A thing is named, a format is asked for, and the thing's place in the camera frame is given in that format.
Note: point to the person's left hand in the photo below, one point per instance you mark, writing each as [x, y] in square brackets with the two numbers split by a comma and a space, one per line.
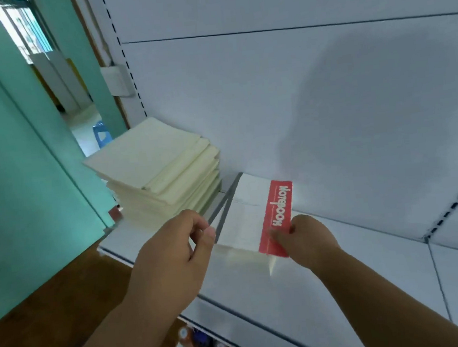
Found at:
[164, 257]

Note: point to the person's right hand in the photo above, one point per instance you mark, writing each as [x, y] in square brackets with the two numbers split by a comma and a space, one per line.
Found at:
[311, 242]

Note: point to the person's left thumb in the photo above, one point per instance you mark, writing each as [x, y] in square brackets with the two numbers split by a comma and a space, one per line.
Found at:
[207, 240]

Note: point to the person's right thumb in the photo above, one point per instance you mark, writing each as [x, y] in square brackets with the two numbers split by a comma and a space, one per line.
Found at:
[279, 237]

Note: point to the white notebook with red band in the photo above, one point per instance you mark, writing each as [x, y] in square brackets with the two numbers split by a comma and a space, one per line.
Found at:
[245, 218]

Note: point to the person's right forearm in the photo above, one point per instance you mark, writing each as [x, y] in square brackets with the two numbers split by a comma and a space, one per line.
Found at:
[380, 306]

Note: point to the person's left forearm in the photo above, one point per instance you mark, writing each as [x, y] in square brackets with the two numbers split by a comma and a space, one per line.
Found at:
[131, 331]

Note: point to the stack of cream notebooks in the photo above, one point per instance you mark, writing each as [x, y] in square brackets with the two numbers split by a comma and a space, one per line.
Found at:
[160, 165]

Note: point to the small red packet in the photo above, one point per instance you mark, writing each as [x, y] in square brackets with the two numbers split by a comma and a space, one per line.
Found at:
[115, 213]

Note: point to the dark blue bottle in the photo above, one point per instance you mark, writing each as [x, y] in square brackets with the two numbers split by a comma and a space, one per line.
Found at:
[205, 343]

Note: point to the white metal shelf unit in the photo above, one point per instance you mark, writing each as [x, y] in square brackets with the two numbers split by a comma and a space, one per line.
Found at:
[329, 130]

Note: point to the blue plastic stool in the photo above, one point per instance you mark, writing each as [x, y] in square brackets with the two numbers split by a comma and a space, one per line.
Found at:
[101, 134]

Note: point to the white leaning board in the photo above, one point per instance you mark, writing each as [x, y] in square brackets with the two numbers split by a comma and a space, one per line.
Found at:
[61, 80]

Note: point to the white wall switch box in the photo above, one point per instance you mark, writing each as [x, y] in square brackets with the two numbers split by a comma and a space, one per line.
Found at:
[117, 80]

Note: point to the window with metal frame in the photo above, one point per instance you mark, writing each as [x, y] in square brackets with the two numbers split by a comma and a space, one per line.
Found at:
[20, 26]

